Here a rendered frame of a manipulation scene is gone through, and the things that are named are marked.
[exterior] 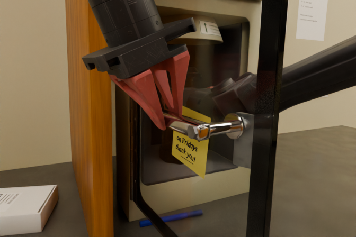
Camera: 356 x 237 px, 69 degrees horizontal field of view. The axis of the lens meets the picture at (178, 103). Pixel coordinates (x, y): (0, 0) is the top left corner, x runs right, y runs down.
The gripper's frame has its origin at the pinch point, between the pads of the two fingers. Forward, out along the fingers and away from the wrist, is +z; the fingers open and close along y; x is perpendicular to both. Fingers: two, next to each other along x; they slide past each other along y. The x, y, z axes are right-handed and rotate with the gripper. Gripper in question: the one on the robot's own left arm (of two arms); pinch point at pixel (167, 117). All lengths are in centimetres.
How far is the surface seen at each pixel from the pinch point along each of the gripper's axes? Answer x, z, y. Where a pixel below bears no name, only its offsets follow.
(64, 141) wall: -65, 18, 10
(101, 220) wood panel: -13.3, 15.6, 11.3
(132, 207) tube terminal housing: -21.5, 23.1, 5.5
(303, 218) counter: -4.4, 38.8, -22.6
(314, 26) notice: -55, 23, -116
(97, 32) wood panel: -13.6, -10.7, -0.5
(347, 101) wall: -51, 74, -132
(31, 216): -27.1, 15.5, 21.5
